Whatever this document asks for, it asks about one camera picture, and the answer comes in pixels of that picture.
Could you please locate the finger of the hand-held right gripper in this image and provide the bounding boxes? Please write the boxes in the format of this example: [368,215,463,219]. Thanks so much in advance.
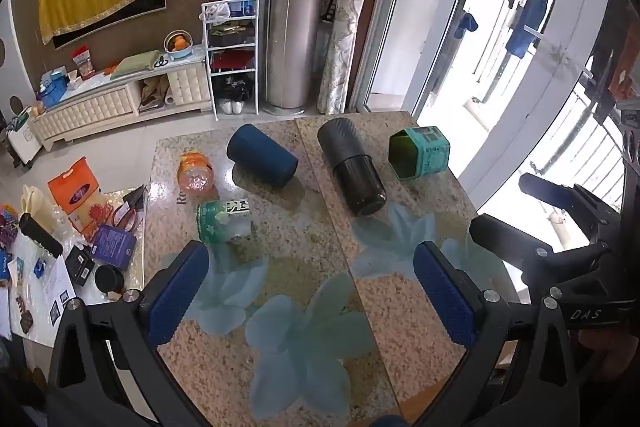
[469,214,613,278]
[519,173,621,228]

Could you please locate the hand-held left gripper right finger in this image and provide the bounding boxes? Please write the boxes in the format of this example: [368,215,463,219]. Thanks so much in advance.
[413,241,577,389]

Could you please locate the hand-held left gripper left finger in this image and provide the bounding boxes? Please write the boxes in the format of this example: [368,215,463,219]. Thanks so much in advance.
[47,240,211,392]

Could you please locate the black ribbed cup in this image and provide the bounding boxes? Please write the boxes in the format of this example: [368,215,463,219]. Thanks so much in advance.
[317,118,388,217]

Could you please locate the dark blue cup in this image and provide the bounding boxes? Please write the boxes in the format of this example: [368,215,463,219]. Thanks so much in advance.
[226,123,300,188]

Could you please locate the person's right hand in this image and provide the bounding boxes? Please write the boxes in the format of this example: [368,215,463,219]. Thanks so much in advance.
[575,328,640,384]

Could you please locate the black round container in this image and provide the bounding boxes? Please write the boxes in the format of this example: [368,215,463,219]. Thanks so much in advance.
[94,264,125,296]

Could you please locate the purple box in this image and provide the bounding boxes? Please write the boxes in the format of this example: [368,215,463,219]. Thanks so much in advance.
[92,224,137,271]

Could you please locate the green printed can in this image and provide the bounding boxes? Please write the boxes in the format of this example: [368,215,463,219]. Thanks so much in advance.
[196,198,252,245]

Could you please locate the small black box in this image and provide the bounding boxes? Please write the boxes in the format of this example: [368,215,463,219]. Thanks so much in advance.
[65,247,97,288]

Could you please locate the green hexagonal tin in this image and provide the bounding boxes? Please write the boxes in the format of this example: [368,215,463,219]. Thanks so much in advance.
[389,126,452,181]

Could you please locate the orange plastic bottle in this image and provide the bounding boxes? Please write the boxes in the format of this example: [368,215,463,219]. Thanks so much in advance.
[177,150,216,194]

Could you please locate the orange paper bag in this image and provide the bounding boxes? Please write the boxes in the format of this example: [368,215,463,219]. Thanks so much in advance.
[47,157,103,233]

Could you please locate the black cylinder roller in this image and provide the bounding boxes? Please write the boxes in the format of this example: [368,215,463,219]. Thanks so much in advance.
[19,213,64,259]

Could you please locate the cream cloth bag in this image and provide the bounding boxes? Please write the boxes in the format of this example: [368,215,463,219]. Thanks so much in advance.
[21,184,61,238]

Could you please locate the colourful toy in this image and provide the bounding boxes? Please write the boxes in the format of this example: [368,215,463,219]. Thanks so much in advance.
[0,204,22,249]

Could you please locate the brown bag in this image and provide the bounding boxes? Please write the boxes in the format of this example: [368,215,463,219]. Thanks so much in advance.
[140,74,174,110]

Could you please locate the white tufted cabinet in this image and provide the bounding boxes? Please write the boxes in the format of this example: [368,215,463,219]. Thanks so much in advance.
[27,44,216,152]

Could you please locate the white wheeled appliance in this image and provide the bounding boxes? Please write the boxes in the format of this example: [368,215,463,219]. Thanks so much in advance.
[5,107,43,168]

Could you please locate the green cushion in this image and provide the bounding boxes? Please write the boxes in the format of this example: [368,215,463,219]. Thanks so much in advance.
[110,50,164,80]

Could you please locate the blue storage box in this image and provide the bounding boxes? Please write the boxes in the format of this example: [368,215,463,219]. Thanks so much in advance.
[39,72,69,108]

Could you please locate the white metal rack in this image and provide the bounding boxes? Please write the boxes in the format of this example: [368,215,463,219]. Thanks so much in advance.
[201,0,261,121]

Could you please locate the blue basket with oranges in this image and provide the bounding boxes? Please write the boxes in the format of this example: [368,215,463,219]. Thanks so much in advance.
[164,31,195,60]

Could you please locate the red snack bag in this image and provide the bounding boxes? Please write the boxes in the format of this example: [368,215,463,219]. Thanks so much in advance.
[71,46,96,80]

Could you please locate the patterned beige curtain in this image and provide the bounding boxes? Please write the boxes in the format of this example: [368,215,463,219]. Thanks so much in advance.
[317,0,391,116]

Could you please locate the black television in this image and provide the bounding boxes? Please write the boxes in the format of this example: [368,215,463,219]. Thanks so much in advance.
[52,0,168,50]

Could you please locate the silver column air conditioner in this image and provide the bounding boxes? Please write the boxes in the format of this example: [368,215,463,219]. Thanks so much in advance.
[264,0,337,116]

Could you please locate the red handled scissors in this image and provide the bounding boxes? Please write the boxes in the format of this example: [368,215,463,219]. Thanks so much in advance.
[112,187,148,235]

